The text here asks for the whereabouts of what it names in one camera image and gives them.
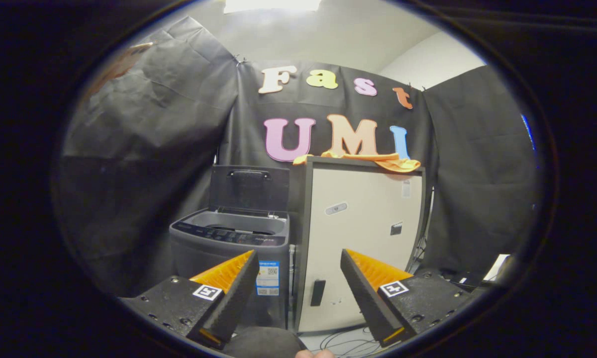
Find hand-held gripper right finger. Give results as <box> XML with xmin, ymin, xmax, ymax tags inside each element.
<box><xmin>340</xmin><ymin>249</ymin><xmax>478</xmax><ymax>349</ymax></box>

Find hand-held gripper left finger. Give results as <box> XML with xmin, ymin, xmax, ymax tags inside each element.
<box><xmin>119</xmin><ymin>250</ymin><xmax>259</xmax><ymax>351</ymax></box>

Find grey top-load washing machine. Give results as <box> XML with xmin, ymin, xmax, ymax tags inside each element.
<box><xmin>169</xmin><ymin>209</ymin><xmax>290</xmax><ymax>329</ymax></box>

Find orange shirt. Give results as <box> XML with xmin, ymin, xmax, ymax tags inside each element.
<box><xmin>294</xmin><ymin>152</ymin><xmax>422</xmax><ymax>173</ymax></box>

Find person's dark trouser leg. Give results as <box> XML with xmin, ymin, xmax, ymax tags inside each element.
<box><xmin>224</xmin><ymin>326</ymin><xmax>306</xmax><ymax>358</ymax></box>

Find black box on floor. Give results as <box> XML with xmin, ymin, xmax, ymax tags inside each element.
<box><xmin>448</xmin><ymin>270</ymin><xmax>486</xmax><ymax>291</ymax></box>

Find black backdrop cloth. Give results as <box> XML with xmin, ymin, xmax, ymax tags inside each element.
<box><xmin>60</xmin><ymin>16</ymin><xmax>540</xmax><ymax>299</ymax></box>

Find ceiling light panel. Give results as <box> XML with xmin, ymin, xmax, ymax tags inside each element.
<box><xmin>223</xmin><ymin>0</ymin><xmax>321</xmax><ymax>14</ymax></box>

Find floor cables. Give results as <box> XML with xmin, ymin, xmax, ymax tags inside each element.
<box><xmin>318</xmin><ymin>326</ymin><xmax>394</xmax><ymax>357</ymax></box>

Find beige cabinet with dark frame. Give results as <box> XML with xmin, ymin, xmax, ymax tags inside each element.
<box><xmin>294</xmin><ymin>157</ymin><xmax>427</xmax><ymax>334</ymax></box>

